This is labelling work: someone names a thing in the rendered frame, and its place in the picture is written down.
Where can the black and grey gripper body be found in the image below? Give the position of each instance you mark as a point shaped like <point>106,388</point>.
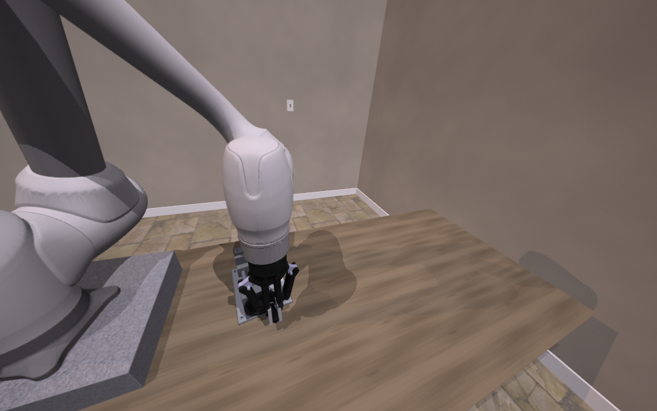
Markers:
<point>257,272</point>

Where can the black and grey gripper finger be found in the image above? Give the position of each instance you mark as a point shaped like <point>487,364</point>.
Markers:
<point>245,288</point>
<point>287,287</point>

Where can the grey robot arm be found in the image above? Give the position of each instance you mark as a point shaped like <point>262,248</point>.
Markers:
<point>71,204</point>

